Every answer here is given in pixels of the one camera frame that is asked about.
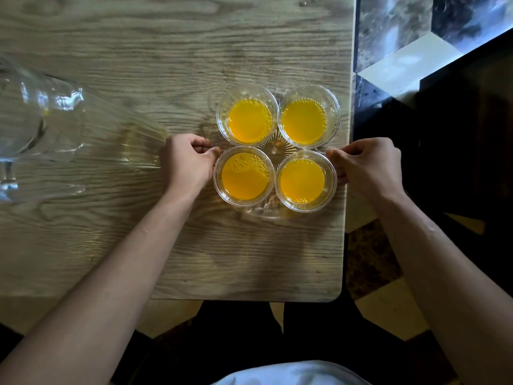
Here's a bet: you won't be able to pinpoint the person's left hand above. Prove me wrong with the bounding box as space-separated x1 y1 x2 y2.
159 133 222 197

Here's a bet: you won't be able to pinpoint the person's right hand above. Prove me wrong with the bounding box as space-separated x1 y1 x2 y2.
326 137 404 201

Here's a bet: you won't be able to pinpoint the clear glass tray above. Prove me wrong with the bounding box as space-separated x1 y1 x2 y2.
200 86 346 221

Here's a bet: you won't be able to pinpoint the person's left forearm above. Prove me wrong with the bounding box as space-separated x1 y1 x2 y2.
0 187 206 385

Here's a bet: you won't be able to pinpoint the person's right forearm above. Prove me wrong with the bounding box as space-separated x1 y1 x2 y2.
368 190 513 385

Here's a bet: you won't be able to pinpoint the clear cup of orange juice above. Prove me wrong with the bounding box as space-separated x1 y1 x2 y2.
278 84 341 150
274 150 337 214
216 84 280 147
213 146 276 208

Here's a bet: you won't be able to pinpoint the clear glass pitcher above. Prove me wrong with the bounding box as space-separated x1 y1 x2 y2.
0 55 169 203

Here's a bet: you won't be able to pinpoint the person's black trousers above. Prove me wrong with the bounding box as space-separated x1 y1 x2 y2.
111 292 458 385

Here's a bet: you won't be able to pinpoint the person's white shirt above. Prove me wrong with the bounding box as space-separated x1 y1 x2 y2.
212 359 374 385

